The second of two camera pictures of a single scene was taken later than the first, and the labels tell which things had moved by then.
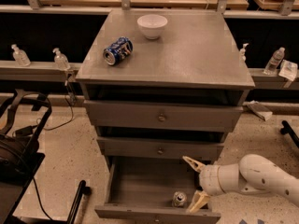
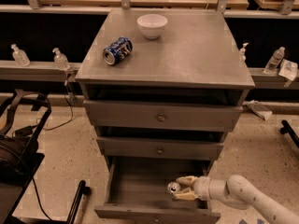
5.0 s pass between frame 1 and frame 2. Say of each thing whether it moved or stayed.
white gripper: moved
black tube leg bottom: stayed
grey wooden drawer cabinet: stayed
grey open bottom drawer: stayed
